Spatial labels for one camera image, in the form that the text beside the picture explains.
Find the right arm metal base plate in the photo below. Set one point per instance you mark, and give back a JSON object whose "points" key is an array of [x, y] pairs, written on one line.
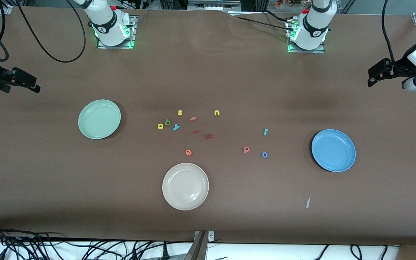
{"points": [[116, 47]]}

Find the metal table bracket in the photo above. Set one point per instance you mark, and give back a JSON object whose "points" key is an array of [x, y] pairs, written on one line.
{"points": [[200, 249]]}

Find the blue plate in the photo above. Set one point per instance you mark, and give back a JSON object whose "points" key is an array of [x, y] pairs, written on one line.
{"points": [[333, 150]]}

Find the red letter k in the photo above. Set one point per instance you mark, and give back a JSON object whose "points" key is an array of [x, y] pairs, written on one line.
{"points": [[208, 136]]}

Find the brown table cover sheet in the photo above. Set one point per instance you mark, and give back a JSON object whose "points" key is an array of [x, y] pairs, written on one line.
{"points": [[229, 72]]}

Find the small white paper scrap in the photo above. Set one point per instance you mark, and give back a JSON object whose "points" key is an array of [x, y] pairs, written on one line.
{"points": [[308, 203]]}

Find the beige plate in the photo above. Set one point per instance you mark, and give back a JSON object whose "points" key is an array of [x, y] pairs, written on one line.
{"points": [[185, 186]]}

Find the pink letter g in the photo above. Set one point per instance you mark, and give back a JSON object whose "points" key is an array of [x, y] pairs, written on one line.
{"points": [[248, 149]]}

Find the grey metal device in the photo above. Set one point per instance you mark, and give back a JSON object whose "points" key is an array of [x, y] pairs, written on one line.
{"points": [[213, 5]]}

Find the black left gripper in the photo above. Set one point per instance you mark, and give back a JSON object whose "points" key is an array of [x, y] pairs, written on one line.
{"points": [[401, 67]]}

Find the light green plate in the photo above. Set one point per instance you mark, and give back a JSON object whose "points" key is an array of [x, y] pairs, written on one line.
{"points": [[99, 119]]}

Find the small aluminium frame corner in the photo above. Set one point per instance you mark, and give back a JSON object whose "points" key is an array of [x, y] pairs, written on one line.
{"points": [[5, 9]]}

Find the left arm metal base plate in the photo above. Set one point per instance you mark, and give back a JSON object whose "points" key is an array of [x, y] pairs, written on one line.
{"points": [[307, 51]]}

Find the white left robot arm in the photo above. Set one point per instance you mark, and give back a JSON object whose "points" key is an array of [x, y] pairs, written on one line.
{"points": [[314, 25]]}

